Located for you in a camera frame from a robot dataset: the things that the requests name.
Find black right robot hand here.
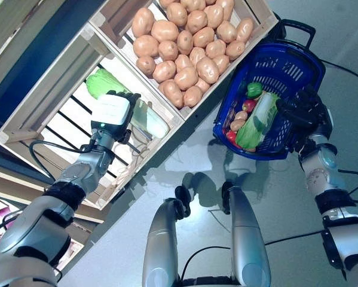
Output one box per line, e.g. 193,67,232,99
276,85,332,138

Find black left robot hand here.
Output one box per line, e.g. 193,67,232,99
106,90,142,145

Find green white napa cabbage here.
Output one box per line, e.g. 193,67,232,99
85,68,170,139
234,91,280,151

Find blue plastic shopping basket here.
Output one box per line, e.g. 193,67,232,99
213,19,326,161

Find green bell pepper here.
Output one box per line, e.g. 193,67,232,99
246,83,264,99

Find red apple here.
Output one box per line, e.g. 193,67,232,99
242,99,258,113

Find red bell pepper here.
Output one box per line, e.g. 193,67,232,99
225,130,242,149

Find light wooden slatted crate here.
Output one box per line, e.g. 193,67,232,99
0,22,186,210
88,0,279,120
0,196,88,274

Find silver black right robot leg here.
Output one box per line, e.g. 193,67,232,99
222,181,272,287

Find silver black robot leg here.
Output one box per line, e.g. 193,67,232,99
222,181,272,287
141,185,191,287

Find silver black left robot leg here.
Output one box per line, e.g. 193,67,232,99
141,185,191,287

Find wooden display shelf stand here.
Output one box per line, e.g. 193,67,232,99
0,0,197,287

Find dark robot waist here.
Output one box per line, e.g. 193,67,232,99
178,276,236,287

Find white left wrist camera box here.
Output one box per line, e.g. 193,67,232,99
90,93,131,127

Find black floor cable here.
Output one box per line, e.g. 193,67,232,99
178,246,232,279
319,58,358,86

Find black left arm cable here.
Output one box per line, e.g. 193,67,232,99
29,139,93,180

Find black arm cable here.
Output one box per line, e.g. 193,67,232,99
336,169,358,204
29,139,93,180

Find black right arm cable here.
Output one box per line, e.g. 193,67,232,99
336,169,358,204

